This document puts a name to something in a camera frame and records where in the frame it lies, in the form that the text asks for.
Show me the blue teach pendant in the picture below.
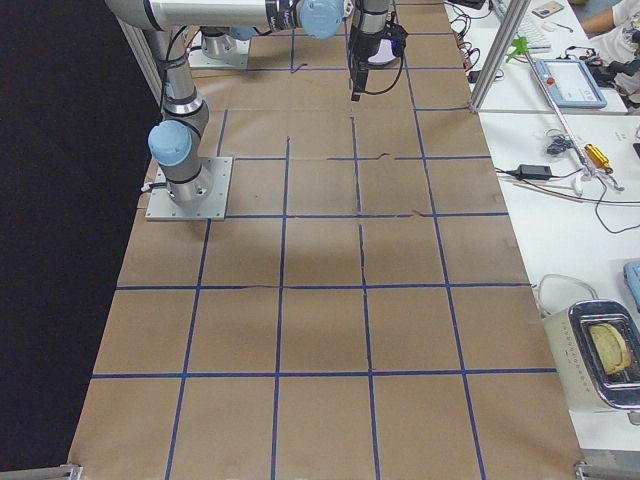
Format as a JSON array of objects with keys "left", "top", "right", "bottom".
[{"left": 534, "top": 59, "right": 607, "bottom": 109}]

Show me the toast slice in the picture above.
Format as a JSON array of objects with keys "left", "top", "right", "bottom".
[{"left": 589, "top": 323, "right": 631, "bottom": 375}]

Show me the black power adapter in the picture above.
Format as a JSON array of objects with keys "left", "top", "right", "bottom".
[{"left": 516, "top": 164, "right": 553, "bottom": 181}]

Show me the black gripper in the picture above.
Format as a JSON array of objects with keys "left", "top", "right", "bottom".
[{"left": 348, "top": 27, "right": 373, "bottom": 102}]

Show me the aluminium frame post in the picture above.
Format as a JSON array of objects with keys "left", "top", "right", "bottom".
[{"left": 469, "top": 0, "right": 530, "bottom": 113}]

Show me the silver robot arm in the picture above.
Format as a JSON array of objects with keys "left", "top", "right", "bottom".
[
  {"left": 199, "top": 1, "right": 407, "bottom": 102},
  {"left": 107, "top": 1, "right": 213, "bottom": 205}
]

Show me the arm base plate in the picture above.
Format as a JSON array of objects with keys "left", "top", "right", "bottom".
[
  {"left": 145, "top": 157, "right": 233, "bottom": 221},
  {"left": 189, "top": 35, "right": 250, "bottom": 70}
]

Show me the white toaster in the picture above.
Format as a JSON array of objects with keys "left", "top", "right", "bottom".
[{"left": 543, "top": 299, "right": 639, "bottom": 414}]

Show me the lavender plate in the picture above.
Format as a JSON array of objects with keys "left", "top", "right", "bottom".
[{"left": 368, "top": 39, "right": 398, "bottom": 68}]

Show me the yellow tool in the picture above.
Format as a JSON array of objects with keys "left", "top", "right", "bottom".
[{"left": 584, "top": 144, "right": 613, "bottom": 174}]

